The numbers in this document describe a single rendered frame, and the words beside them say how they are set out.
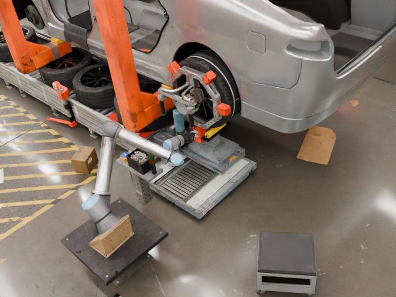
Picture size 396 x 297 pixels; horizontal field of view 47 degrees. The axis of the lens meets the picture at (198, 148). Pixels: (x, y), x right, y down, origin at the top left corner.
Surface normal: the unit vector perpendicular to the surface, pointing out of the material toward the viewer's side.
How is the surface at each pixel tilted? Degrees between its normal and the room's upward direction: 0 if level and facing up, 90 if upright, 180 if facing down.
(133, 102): 90
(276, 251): 0
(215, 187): 0
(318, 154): 2
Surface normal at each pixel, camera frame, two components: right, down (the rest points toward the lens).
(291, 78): -0.50, 0.58
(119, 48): 0.74, 0.37
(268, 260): -0.09, -0.77
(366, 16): -0.67, 0.51
